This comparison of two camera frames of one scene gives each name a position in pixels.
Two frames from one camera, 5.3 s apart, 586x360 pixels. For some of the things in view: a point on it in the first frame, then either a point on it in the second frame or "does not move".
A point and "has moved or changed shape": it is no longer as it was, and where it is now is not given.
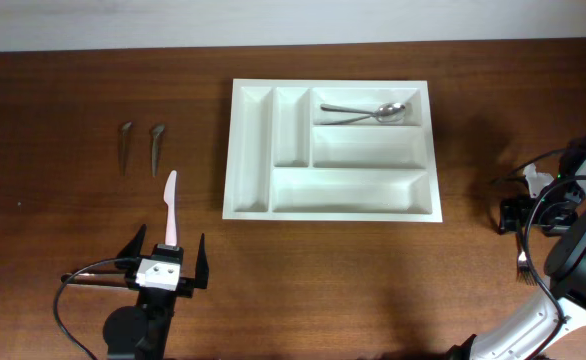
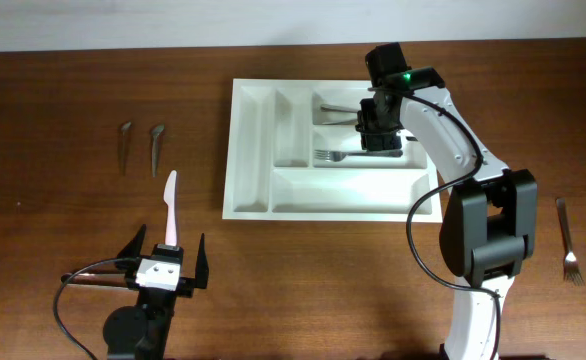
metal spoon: [385, 117] has moved or changed shape
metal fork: [524, 273] to [338, 156]
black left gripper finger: [134, 248] does not move
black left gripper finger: [202, 267] does not move
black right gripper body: [555, 211] to [375, 131]
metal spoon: [389, 109] has moved or changed shape
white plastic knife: [169, 195] does not move
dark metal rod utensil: [95, 278] does not move
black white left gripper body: [185, 286] does not move
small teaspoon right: [156, 131] does not move
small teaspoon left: [125, 131] does not move
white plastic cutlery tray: [284, 164] does not move
